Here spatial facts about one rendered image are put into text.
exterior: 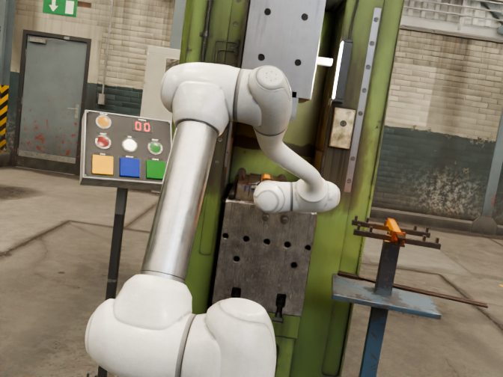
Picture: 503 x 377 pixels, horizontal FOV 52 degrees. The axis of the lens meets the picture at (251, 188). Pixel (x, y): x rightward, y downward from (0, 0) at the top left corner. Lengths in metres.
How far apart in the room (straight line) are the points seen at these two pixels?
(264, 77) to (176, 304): 0.55
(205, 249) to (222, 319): 1.34
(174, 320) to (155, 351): 0.07
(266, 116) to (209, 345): 0.56
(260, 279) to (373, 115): 0.86
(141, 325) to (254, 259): 1.13
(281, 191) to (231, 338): 0.80
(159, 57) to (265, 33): 5.57
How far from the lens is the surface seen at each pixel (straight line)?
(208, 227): 2.34
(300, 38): 2.17
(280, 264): 2.16
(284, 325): 2.25
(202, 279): 2.40
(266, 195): 1.69
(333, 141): 2.28
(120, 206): 2.14
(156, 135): 2.10
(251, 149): 2.62
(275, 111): 1.25
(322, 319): 2.47
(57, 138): 8.77
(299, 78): 2.15
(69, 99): 8.69
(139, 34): 8.44
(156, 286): 1.10
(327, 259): 2.38
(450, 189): 8.68
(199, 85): 1.25
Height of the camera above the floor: 1.25
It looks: 7 degrees down
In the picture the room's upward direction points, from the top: 8 degrees clockwise
